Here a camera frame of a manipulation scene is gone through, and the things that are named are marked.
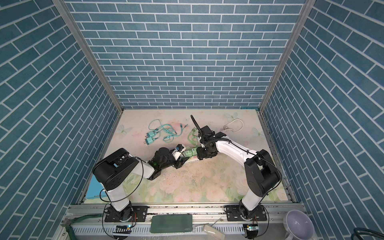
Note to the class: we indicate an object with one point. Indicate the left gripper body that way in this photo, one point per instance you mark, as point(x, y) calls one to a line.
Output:
point(170, 162)

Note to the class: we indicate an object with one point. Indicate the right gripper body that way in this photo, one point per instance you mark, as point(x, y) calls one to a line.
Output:
point(205, 152)

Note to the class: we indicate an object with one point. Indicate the green charger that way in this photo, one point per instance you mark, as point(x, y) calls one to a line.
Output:
point(194, 152)
point(188, 153)

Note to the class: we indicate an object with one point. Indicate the teal charger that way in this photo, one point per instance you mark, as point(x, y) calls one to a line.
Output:
point(152, 133)
point(150, 140)

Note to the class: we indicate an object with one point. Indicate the white power strip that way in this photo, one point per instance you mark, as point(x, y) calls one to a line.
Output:
point(193, 158)

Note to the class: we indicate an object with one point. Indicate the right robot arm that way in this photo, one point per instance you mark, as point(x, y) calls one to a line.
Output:
point(261, 173)

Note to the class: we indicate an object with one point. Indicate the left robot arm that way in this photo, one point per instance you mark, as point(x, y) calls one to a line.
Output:
point(113, 170)

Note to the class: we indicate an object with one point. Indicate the blue sheet at left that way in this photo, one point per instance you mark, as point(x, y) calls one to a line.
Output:
point(94, 189)

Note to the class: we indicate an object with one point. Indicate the white small device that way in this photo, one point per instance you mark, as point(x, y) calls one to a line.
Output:
point(211, 231)

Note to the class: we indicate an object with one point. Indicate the white bowl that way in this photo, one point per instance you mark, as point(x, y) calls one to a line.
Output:
point(298, 226)

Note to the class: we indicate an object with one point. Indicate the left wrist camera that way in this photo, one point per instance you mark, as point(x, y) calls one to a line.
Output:
point(178, 152)

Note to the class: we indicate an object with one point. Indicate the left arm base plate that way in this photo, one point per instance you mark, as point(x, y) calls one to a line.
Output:
point(130, 213)

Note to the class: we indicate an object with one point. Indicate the green box on rail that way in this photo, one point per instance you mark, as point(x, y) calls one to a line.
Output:
point(179, 223)

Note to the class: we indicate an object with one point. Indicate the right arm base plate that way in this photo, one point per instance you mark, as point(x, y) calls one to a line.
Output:
point(236, 213)

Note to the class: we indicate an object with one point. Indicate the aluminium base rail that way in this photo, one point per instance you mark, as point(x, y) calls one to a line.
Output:
point(86, 222)

